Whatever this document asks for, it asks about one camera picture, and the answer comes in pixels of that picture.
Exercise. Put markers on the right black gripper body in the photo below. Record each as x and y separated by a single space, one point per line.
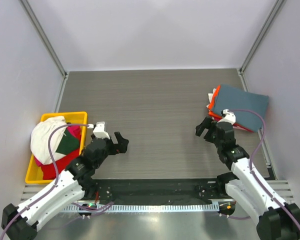
209 129

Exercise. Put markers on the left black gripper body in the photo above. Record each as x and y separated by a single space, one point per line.
109 150

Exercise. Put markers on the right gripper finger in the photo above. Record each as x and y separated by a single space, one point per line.
209 136
205 124

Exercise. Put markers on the blue-grey t shirt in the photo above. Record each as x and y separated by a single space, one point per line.
240 102

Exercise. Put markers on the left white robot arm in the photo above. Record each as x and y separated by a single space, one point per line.
22 222

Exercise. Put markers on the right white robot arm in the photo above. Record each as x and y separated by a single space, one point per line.
274 217

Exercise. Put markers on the orange folded t shirt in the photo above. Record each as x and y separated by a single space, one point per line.
210 112

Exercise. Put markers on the white folded t shirt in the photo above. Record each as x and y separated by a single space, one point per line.
211 98

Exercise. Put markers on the magenta t shirt in bin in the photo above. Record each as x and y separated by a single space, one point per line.
75 130

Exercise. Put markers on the dark green t shirt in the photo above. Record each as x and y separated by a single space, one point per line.
68 143

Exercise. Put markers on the red t shirt in bin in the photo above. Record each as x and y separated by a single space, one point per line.
48 170

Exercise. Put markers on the white t shirt in bin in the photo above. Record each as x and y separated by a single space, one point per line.
40 136

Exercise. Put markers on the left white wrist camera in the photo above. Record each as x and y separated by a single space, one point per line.
99 130

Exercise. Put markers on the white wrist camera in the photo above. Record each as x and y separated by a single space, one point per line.
228 117
99 130

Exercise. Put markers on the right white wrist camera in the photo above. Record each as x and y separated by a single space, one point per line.
228 117

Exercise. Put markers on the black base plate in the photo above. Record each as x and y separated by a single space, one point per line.
157 192

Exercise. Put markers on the white slotted cable duct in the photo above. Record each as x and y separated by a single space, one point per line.
214 207

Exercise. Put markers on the right aluminium frame post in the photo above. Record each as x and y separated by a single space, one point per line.
275 10

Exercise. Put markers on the aluminium frame post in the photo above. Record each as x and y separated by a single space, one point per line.
42 35
275 10

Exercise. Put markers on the left aluminium frame post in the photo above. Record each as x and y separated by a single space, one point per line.
42 35

